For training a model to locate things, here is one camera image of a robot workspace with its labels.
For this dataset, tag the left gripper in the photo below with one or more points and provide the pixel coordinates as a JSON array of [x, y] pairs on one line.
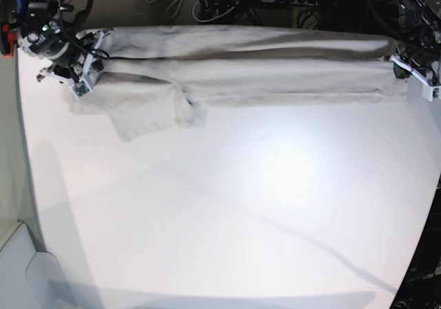
[[420, 58]]

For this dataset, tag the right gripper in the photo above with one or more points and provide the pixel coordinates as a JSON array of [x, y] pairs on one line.
[[76, 59]]

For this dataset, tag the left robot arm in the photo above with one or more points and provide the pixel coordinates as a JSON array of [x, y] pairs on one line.
[[416, 28]]

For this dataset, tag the beige t-shirt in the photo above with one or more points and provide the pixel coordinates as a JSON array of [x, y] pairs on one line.
[[167, 76]]

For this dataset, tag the red black clamp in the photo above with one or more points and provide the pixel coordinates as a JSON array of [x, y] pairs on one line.
[[9, 26]]

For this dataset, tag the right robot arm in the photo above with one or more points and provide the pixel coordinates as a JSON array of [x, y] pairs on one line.
[[42, 32]]

